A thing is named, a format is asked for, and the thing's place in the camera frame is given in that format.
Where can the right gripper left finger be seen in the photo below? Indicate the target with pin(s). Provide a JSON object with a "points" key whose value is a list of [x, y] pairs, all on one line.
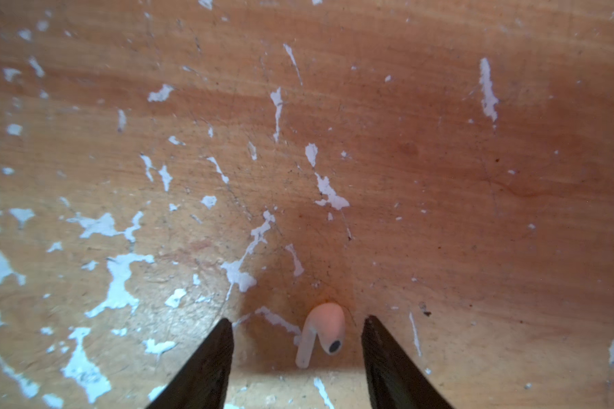
{"points": [[203, 380]]}

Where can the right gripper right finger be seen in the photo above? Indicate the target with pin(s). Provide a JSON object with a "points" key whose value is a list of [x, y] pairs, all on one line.
{"points": [[394, 381]]}

